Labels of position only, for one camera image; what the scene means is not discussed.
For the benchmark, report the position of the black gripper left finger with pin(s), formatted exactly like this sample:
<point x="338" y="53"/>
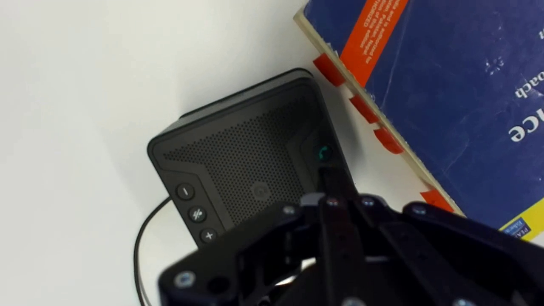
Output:
<point x="243" y="264"/>

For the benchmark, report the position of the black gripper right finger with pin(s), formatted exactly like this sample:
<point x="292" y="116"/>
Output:
<point x="427" y="255"/>

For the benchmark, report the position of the black speakerphone box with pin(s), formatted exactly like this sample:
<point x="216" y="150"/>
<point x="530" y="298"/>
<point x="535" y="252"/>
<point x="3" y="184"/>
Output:
<point x="231" y="159"/>

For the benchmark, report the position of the blue hardcover textbook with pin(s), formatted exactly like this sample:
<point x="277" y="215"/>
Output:
<point x="452" y="85"/>

